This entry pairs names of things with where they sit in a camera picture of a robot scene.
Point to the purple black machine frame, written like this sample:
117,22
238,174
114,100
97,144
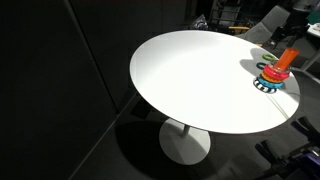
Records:
311,161

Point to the small white round table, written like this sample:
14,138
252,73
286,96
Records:
315,30

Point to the yellow wooden bar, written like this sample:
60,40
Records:
238,28

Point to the black white striped toy base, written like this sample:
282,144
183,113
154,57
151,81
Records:
261,88

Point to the grey metal table leg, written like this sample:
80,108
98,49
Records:
311,60

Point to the white table pedestal base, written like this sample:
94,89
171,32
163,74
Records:
180,146

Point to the orange stacking toy post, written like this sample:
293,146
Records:
286,58

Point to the grey chair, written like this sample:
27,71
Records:
266,26

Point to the black metal rack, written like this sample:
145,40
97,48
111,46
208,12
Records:
228,13

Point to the black bag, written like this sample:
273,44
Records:
200,23

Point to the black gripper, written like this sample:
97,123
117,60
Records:
295,20

